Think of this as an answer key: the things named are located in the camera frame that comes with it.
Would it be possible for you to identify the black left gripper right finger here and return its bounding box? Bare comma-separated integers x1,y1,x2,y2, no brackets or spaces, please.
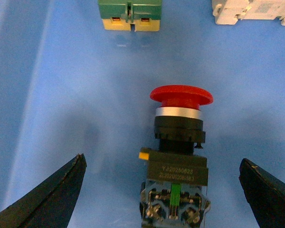
239,158,285,228

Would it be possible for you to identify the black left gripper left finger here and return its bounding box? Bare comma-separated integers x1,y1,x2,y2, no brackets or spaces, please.
0,154,86,228

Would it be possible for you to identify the red mushroom push button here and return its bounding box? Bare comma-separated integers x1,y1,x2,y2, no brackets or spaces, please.
139,85,213,228

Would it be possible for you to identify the blue plastic tray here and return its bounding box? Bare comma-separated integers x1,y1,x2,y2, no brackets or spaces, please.
0,0,285,228

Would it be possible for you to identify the white circuit breaker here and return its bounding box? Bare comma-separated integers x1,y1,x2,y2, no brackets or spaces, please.
212,0,285,26

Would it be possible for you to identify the green and cream contact block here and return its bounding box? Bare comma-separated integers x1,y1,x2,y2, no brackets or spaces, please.
98,0,162,32

